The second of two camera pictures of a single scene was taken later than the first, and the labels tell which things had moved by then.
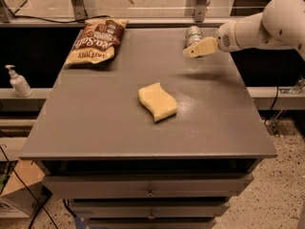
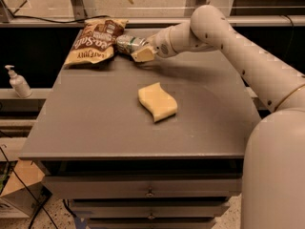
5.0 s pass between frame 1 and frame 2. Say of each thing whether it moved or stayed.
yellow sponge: stayed
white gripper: moved
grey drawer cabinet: stayed
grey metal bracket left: stayed
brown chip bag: stayed
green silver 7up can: moved
